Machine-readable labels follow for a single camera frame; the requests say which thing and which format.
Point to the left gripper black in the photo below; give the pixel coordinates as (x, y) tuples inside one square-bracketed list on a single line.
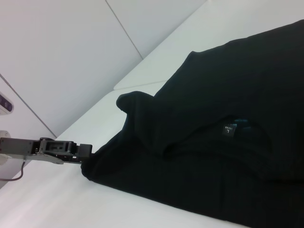
[(19, 146)]

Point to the black shirt with FREE print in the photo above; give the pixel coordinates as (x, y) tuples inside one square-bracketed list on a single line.
[(202, 118)]

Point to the white device with purple panel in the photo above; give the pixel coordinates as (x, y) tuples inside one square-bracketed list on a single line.
[(6, 104)]

